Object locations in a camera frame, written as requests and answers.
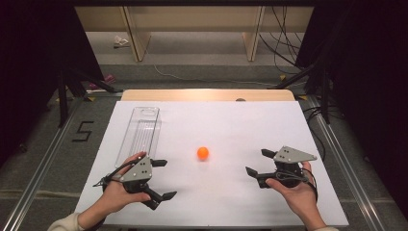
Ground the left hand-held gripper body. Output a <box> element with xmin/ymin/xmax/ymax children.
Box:
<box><xmin>118</xmin><ymin>156</ymin><xmax>154</xmax><ymax>195</ymax></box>

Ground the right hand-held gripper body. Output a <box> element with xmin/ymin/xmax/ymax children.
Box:
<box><xmin>270</xmin><ymin>145</ymin><xmax>319</xmax><ymax>190</ymax></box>

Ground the clear plastic tray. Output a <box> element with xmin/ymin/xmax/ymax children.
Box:
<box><xmin>115</xmin><ymin>106</ymin><xmax>163</xmax><ymax>169</ymax></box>

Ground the orange ball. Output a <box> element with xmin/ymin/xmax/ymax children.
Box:
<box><xmin>196</xmin><ymin>146</ymin><xmax>210</xmax><ymax>161</ymax></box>

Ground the person's left hand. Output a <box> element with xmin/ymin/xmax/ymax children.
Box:
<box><xmin>97</xmin><ymin>151</ymin><xmax>152</xmax><ymax>216</ymax></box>

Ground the person's right hand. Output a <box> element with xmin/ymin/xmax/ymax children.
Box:
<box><xmin>265</xmin><ymin>161</ymin><xmax>319</xmax><ymax>216</ymax></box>

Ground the white board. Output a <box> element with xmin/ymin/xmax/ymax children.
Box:
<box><xmin>74</xmin><ymin>100</ymin><xmax>350</xmax><ymax>228</ymax></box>

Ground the black stand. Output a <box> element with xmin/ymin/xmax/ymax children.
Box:
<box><xmin>270</xmin><ymin>62</ymin><xmax>333</xmax><ymax>125</ymax></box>
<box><xmin>57</xmin><ymin>64</ymin><xmax>124</xmax><ymax>129</ymax></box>

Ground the wooden table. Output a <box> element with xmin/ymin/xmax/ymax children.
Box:
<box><xmin>120</xmin><ymin>89</ymin><xmax>296</xmax><ymax>103</ymax></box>

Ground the pink object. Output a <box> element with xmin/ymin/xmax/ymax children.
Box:
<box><xmin>89</xmin><ymin>73</ymin><xmax>116</xmax><ymax>90</ymax></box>

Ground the white crumpled object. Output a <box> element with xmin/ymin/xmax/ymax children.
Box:
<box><xmin>113</xmin><ymin>35</ymin><xmax>131</xmax><ymax>50</ymax></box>

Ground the light wooden shelf unit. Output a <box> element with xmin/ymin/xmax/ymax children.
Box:
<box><xmin>75</xmin><ymin>6</ymin><xmax>315</xmax><ymax>63</ymax></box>

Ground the black cable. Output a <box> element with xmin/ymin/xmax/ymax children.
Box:
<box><xmin>275</xmin><ymin>167</ymin><xmax>319</xmax><ymax>203</ymax></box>
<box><xmin>92</xmin><ymin>158</ymin><xmax>143</xmax><ymax>193</ymax></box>

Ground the metal floor rail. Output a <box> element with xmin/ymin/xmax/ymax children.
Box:
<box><xmin>1</xmin><ymin>95</ymin><xmax>85</xmax><ymax>231</ymax></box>
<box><xmin>304</xmin><ymin>95</ymin><xmax>389</xmax><ymax>231</ymax></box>

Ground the white cable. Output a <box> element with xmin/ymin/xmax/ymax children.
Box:
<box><xmin>153</xmin><ymin>64</ymin><xmax>277</xmax><ymax>88</ymax></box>

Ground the bundle of black cables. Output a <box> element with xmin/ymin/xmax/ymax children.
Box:
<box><xmin>258</xmin><ymin>6</ymin><xmax>309</xmax><ymax>76</ymax></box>

